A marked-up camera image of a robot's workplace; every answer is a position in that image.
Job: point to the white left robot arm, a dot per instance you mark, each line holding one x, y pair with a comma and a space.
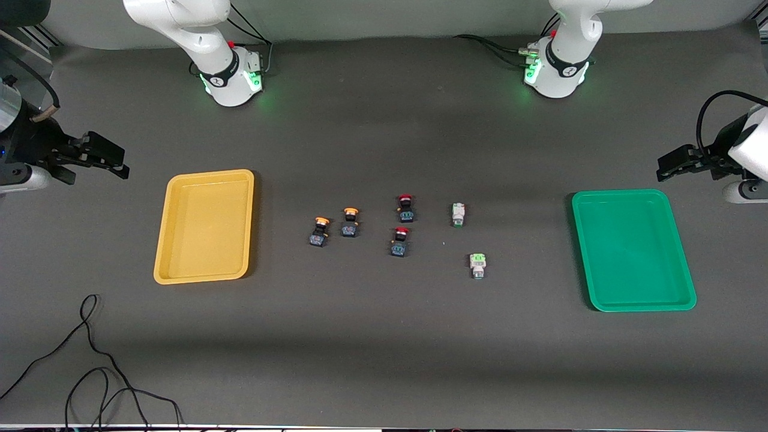
564, 60

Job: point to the dark grey table mat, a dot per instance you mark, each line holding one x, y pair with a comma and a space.
384, 360

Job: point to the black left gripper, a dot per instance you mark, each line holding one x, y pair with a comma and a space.
718, 157

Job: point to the green-white push button switch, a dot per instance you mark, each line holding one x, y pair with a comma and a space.
477, 266

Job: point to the yellow plastic tray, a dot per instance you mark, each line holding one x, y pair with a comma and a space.
204, 228

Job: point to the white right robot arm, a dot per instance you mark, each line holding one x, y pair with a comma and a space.
180, 18

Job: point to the yellow push button switch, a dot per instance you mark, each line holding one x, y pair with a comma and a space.
319, 234
350, 225

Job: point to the aluminium frame rail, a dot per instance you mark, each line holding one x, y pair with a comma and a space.
42, 41

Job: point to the green plastic tray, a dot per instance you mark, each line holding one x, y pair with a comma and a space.
633, 252

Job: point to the white push button switch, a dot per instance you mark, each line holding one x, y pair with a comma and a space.
458, 214

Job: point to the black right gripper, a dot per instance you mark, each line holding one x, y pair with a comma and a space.
35, 144

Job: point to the red push button switch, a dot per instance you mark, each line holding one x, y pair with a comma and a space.
406, 210
399, 243

